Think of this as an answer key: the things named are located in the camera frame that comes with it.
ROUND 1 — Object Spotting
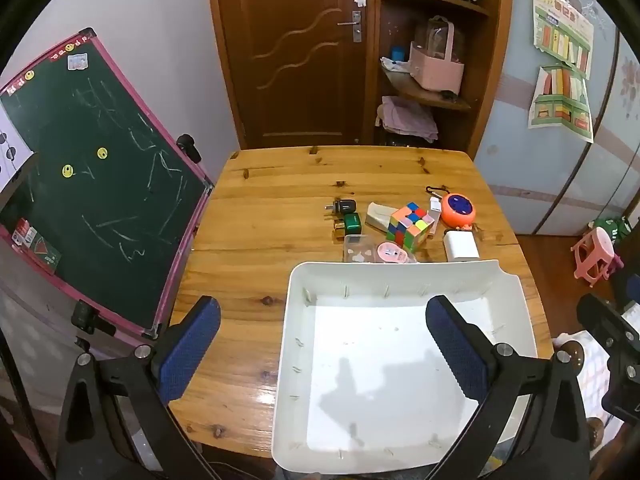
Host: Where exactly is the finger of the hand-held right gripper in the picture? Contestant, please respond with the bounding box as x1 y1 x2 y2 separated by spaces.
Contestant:
577 293 640 356

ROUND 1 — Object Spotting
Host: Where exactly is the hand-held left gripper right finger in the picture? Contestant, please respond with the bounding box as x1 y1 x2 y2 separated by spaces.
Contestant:
425 294 593 480

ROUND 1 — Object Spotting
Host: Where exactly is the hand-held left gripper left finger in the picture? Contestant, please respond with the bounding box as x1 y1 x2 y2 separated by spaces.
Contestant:
55 295 223 480

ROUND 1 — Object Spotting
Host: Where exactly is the white plastic tray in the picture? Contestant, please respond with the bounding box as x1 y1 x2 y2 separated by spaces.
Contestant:
271 259 538 476

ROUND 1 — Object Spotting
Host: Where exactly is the white charger block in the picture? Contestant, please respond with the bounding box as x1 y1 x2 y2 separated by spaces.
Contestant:
443 230 480 262

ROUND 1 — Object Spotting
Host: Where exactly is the colourful puzzle cube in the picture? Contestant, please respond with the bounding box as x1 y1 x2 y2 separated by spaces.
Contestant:
386 202 435 253

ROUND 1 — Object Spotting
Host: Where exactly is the orange round cord reel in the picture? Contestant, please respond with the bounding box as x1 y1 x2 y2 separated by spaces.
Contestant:
426 186 476 232

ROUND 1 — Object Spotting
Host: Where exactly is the pink plastic stool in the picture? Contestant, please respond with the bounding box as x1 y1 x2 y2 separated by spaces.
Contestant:
572 227 619 289

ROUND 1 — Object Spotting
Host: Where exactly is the pink tape roll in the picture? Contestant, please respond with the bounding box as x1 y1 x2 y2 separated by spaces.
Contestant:
375 241 417 264

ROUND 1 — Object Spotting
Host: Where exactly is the clear plastic box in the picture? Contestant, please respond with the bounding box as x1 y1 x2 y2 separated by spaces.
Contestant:
343 234 377 264

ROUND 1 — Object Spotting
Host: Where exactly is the cream white box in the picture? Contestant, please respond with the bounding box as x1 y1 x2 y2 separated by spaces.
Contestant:
366 202 401 233

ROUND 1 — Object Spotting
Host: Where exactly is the pale floral wardrobe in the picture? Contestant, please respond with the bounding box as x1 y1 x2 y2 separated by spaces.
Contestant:
472 0 640 241

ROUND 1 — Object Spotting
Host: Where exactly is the green small box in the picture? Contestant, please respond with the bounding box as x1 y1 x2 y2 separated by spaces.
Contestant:
331 213 363 239

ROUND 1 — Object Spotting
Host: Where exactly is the red green card packet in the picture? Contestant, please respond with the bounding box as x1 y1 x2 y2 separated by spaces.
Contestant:
11 219 62 275

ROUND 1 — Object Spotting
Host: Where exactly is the folded pink cloth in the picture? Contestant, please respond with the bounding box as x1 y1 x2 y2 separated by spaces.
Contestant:
376 96 440 143

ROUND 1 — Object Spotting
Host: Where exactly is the white paper sheet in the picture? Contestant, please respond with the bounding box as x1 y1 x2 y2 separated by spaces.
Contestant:
0 109 36 193

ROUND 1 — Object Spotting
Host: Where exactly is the wooden corner shelf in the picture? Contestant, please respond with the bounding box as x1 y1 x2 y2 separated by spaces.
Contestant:
374 0 514 157

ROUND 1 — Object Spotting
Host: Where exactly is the brown wooden door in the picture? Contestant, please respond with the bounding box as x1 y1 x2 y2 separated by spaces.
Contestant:
205 0 382 151

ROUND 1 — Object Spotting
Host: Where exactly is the green chalkboard pink frame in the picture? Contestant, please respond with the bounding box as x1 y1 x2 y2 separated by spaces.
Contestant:
0 27 213 341

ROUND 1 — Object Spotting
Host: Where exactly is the pink handled basket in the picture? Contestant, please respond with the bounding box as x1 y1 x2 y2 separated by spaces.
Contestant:
409 16 466 93

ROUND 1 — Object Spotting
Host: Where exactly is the wall poster with tall books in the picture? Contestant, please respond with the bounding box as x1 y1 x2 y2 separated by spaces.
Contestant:
530 0 596 81

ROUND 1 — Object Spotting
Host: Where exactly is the silver door handle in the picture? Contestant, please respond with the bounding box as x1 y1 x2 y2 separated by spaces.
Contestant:
337 10 362 43

